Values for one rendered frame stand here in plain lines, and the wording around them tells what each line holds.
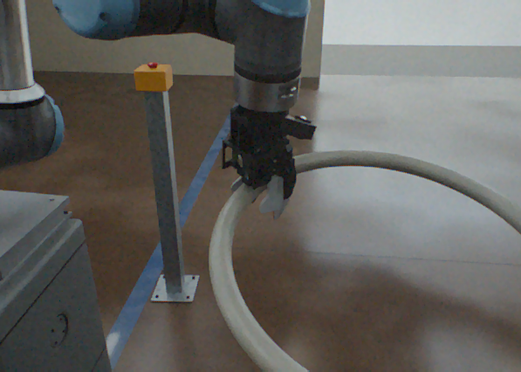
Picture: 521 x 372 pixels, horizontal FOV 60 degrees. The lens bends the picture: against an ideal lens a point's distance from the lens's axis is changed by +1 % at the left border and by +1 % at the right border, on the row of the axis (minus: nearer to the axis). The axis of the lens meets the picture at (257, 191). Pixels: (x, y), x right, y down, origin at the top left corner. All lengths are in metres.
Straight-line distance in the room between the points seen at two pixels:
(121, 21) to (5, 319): 0.66
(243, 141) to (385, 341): 1.56
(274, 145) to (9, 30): 0.61
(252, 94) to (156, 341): 1.59
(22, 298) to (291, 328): 1.29
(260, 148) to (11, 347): 0.65
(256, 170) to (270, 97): 0.11
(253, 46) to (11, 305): 0.70
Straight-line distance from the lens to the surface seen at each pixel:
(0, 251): 1.04
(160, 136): 1.86
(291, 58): 0.57
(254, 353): 0.50
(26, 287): 1.05
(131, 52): 7.21
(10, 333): 1.03
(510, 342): 2.27
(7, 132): 1.07
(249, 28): 0.56
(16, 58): 1.06
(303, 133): 0.70
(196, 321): 2.10
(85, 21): 0.53
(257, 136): 0.62
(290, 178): 0.68
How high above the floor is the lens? 1.42
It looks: 27 degrees down
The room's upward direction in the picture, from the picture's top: straight up
